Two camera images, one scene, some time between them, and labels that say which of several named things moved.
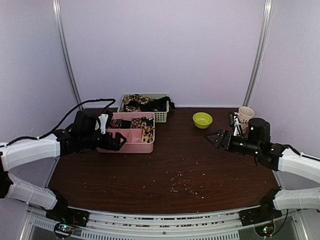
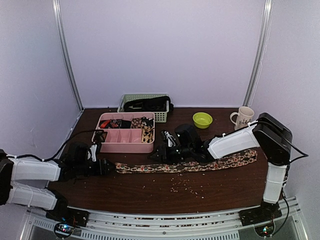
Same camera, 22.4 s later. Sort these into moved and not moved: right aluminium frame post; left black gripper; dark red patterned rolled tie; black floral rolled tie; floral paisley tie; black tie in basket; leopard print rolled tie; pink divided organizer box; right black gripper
Moved: floral paisley tie; right black gripper; left black gripper
Not moved: black floral rolled tie; leopard print rolled tie; pink divided organizer box; dark red patterned rolled tie; black tie in basket; right aluminium frame post
